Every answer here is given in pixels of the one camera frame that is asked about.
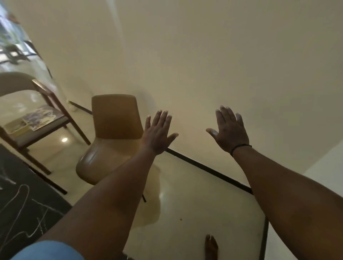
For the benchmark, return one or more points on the person's right hand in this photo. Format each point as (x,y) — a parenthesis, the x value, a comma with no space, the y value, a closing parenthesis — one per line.
(230,131)

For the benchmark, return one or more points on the person's left hand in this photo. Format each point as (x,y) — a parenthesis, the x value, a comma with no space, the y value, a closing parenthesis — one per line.
(156,136)

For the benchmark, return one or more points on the tan moulded chair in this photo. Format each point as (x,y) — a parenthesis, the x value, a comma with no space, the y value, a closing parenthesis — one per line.
(115,118)

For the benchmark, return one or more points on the floral printed paper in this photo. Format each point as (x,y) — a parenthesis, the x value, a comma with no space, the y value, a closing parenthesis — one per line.
(43,118)

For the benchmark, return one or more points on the wooden armchair with grey seat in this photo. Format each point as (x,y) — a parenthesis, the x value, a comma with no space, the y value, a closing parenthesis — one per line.
(16,83)

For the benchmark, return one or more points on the person's left forearm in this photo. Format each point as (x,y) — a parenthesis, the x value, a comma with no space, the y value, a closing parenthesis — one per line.
(107,201)

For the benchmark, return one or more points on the person's right forearm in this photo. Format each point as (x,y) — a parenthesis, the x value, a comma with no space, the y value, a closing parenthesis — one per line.
(289,201)

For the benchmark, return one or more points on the person's right foot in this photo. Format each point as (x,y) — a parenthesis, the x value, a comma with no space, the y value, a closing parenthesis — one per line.
(211,247)

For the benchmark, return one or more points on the person's blue shirt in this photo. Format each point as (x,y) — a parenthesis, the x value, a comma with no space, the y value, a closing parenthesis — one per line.
(48,251)

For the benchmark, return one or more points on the black wristband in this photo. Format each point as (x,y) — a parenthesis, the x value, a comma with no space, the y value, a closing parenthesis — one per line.
(239,146)

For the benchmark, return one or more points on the black chalk-marked table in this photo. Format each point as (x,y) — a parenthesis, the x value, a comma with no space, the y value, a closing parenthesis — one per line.
(10,160)

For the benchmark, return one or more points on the glass window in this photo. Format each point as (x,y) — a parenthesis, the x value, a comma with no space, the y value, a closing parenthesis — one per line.
(10,40)

